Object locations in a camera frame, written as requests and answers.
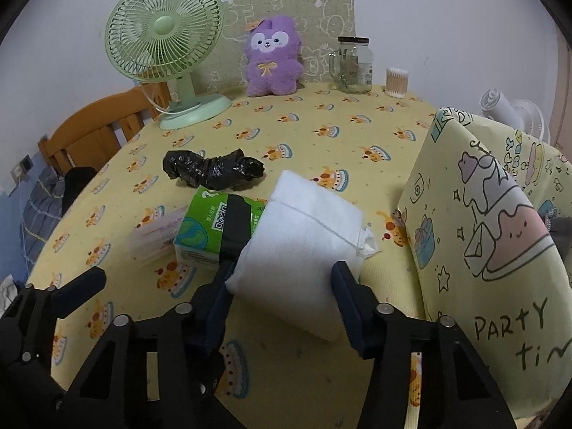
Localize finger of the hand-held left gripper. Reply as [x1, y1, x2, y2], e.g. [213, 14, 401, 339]
[217, 194, 252, 278]
[49, 267, 108, 320]

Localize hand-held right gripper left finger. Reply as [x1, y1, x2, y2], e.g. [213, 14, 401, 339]
[63, 259, 251, 429]

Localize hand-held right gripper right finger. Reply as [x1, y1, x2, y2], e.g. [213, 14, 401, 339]
[331, 261, 514, 429]

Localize green tissue pack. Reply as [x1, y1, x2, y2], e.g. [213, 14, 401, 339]
[173, 186, 269, 269]

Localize black plastic bag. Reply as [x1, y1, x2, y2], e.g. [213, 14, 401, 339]
[162, 148, 265, 191]

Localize white towel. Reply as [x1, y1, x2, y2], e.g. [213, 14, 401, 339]
[225, 170, 380, 342]

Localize yellow cartoon storage box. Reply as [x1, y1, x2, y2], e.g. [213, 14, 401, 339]
[397, 107, 572, 421]

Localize pile of clothes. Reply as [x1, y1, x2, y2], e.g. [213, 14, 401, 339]
[0, 277, 19, 309]

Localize pink translucent pack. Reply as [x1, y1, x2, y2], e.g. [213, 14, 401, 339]
[126, 206, 191, 269]

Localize blue bed sheet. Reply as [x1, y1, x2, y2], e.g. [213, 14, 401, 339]
[0, 188, 28, 287]

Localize blue plaid pillow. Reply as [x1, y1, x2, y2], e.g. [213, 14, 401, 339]
[20, 167, 68, 269]

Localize yellow cartoon tablecloth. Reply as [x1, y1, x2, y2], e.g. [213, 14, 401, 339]
[24, 83, 448, 429]

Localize wooden bed headboard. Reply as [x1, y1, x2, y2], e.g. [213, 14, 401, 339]
[38, 81, 173, 177]

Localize purple plush toy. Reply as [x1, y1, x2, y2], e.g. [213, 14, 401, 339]
[243, 15, 305, 98]

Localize green desk fan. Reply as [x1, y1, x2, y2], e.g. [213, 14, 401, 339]
[105, 0, 233, 131]

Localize cotton swab container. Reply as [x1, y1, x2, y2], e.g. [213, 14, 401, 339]
[385, 68, 409, 98]

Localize beige cartoon patterned board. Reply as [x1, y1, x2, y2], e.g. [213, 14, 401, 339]
[193, 0, 356, 95]

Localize white standing fan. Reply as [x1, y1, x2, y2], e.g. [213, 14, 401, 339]
[479, 89, 551, 144]

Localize wall socket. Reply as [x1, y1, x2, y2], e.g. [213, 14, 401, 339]
[10, 154, 34, 184]

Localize glass jar with handle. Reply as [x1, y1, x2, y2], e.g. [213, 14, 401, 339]
[329, 36, 374, 94]

